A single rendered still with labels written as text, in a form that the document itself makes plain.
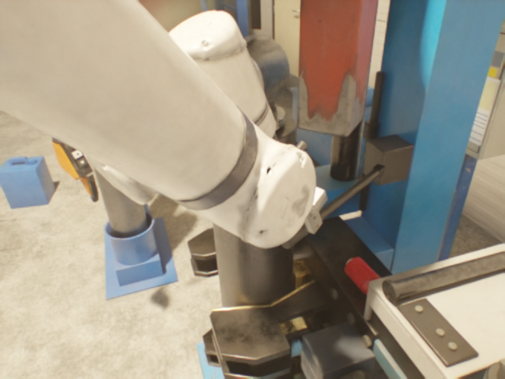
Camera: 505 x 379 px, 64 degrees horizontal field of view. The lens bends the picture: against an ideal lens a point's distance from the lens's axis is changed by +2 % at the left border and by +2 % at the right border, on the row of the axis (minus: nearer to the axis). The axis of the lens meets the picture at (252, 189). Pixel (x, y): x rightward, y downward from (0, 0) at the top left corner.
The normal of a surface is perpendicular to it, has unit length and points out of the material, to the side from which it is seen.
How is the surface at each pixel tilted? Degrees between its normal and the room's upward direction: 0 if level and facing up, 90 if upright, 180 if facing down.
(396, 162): 90
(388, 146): 0
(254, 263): 90
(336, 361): 0
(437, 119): 90
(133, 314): 0
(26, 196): 90
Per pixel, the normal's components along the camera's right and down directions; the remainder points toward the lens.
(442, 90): 0.32, 0.49
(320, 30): -0.49, 0.47
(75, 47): 0.68, 0.44
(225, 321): -0.04, -0.85
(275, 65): 0.76, -0.14
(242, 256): -0.23, 0.52
